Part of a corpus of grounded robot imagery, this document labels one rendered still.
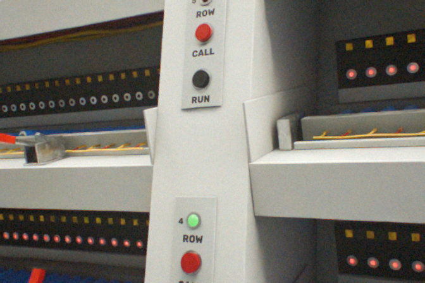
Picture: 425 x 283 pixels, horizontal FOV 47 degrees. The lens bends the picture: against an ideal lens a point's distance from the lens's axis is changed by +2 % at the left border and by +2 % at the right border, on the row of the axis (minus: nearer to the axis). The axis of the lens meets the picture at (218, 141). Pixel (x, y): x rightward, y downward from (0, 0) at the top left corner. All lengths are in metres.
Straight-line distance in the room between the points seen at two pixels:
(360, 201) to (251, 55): 0.15
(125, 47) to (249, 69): 0.39
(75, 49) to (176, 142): 0.44
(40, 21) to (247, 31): 0.27
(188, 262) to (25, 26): 0.35
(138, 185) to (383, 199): 0.22
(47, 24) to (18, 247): 0.35
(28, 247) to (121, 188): 0.34
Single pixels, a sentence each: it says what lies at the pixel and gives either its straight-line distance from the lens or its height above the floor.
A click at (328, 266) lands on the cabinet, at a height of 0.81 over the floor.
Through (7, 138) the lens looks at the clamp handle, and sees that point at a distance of 0.52.
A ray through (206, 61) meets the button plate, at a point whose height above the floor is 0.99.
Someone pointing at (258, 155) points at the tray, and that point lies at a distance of 0.40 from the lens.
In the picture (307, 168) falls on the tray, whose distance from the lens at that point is 0.37.
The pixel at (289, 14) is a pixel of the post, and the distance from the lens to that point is 0.52.
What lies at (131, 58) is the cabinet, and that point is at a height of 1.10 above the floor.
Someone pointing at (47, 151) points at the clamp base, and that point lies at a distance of 0.55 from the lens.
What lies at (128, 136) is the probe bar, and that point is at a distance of 0.52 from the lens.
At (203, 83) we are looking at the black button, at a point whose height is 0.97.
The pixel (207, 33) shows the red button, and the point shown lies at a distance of 0.43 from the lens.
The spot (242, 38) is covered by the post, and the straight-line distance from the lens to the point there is 0.42.
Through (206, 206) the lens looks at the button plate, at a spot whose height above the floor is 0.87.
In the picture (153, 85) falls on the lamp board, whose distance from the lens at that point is 0.66.
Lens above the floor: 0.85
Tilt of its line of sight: 10 degrees up
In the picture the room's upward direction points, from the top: 3 degrees clockwise
